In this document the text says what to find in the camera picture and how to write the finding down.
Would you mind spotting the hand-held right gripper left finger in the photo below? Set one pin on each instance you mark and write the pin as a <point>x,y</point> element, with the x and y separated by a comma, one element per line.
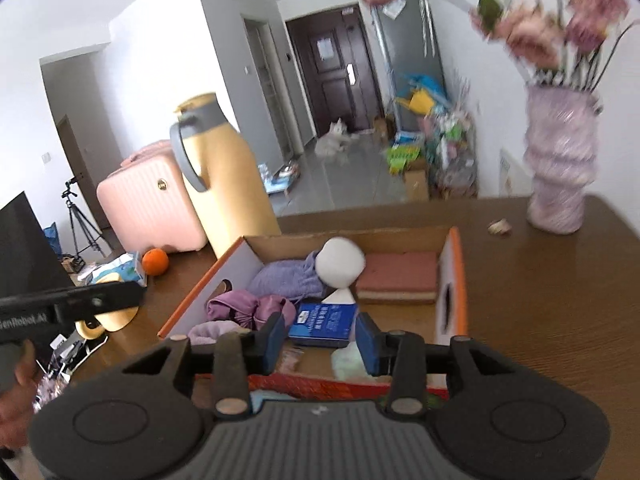
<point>274,342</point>

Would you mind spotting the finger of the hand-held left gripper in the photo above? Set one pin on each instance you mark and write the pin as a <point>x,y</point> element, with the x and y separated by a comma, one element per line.
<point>110,297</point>

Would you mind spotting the white pet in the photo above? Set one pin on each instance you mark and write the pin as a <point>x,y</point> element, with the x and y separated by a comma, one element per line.
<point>337,140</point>

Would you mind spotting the blue and white tissue pack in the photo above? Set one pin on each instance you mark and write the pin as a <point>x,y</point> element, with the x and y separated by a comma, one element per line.
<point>122,267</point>

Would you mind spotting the pink purple cloth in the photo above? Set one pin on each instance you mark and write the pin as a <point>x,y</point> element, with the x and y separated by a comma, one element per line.
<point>245,307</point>

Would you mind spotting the small crumpled wrapper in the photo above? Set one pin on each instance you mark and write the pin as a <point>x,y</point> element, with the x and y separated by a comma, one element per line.
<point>500,227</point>

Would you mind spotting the grey refrigerator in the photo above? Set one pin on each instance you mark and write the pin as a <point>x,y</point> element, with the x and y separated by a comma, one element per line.
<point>407,45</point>

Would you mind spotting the yellow mug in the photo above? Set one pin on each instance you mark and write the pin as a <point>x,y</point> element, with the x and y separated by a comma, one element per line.
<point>117,321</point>

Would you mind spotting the blue tissue packet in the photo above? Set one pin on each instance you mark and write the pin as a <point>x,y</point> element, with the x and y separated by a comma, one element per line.
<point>322,322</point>

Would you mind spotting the black camera tripod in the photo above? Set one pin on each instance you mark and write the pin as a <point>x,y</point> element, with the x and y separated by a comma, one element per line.
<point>77,220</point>

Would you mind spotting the cardboard box on floor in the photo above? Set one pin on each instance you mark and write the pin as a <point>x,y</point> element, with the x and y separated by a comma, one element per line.
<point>416,182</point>

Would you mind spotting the purple towel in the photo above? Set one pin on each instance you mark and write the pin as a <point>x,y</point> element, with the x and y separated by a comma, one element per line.
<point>285,277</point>

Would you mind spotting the pale green plush ball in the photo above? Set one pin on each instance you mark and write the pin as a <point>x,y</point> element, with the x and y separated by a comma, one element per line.
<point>347,362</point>

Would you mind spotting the pile of colourful clutter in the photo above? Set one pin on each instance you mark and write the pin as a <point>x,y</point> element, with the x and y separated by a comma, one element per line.
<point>445,155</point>

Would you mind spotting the black monitor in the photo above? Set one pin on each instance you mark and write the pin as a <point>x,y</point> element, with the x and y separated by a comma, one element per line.
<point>30,250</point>

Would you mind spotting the lilac ribbed vase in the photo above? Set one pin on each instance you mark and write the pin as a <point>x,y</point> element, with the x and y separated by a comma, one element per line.
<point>560,170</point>

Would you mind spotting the dried pink flowers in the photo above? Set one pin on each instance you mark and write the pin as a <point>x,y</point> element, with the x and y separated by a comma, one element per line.
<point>532,35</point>

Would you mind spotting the pink layered sponge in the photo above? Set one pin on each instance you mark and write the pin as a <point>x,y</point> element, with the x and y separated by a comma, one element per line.
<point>397,275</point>

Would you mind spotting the pink suitcase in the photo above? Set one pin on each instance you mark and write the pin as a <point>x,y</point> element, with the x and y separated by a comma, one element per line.
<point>145,205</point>

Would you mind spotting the yellow thermos jug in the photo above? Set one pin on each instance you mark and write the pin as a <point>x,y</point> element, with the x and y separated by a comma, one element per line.
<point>230,185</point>

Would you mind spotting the white plush ball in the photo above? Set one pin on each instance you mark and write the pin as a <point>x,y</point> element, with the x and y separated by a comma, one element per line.
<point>341,262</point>

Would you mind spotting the dark entrance door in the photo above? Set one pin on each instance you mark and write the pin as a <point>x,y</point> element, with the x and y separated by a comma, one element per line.
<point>330,75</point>

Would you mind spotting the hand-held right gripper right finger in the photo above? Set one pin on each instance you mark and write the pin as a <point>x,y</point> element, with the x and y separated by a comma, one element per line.
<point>369,345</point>

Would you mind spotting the orange fruit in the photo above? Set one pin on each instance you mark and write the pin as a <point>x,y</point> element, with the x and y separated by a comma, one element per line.
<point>155,262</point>

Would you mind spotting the person's left hand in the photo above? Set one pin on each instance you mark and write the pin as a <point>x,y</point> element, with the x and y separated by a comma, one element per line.
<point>25,400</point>

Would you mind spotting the orange cardboard box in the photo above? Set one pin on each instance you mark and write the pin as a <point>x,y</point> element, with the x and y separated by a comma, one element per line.
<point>452,285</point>

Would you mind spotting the loose papers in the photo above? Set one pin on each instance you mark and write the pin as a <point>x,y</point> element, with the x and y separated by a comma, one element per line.
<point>75,352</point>

